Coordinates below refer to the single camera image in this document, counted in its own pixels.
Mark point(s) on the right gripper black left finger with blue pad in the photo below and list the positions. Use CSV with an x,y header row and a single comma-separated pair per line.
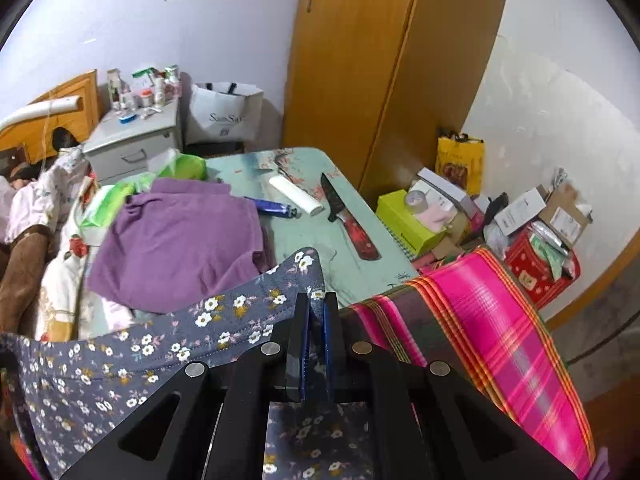
x,y
295,333

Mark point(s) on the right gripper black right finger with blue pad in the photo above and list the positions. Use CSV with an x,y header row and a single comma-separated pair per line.
x,y
347,378

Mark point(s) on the grey floral garment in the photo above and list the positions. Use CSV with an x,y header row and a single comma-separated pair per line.
x,y
67,396

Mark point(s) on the light green folding table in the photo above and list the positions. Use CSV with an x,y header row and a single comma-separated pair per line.
x,y
345,273

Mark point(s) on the pink plaid bed sheet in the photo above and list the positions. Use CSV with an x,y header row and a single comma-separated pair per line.
x,y
473,315

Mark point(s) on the lime green box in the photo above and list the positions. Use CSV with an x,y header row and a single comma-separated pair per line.
x,y
414,238

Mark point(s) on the white rectangular box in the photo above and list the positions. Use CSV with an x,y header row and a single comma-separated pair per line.
x,y
296,195

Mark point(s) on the purple cloth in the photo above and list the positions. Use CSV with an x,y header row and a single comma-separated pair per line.
x,y
179,243

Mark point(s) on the clear tape roll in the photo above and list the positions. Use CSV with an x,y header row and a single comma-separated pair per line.
x,y
416,202

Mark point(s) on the red gift box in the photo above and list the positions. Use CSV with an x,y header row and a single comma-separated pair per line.
x,y
542,276

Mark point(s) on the yellow shopping bag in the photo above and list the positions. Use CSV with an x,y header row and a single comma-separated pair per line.
x,y
460,160

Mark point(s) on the green plastic bag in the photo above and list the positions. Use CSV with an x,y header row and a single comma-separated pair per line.
x,y
105,205

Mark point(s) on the white paper shopping bag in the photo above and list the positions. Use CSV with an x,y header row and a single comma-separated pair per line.
x,y
223,112

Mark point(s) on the brown cardboard box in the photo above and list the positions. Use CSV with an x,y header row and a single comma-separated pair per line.
x,y
566,214

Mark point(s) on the grey bedside cabinet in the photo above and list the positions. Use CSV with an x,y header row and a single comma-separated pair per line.
x,y
119,149

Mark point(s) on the brown fleece blanket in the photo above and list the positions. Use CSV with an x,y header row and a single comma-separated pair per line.
x,y
22,266

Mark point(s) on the orange wooden wardrobe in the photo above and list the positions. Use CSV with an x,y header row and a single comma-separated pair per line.
x,y
372,83

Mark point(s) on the wooden headboard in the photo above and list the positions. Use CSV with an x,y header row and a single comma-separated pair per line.
x,y
35,137

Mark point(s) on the white paper roll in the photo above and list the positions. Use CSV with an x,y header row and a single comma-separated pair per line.
x,y
42,109

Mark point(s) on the red handled kitchen knife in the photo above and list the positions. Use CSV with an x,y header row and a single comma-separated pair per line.
x,y
364,246

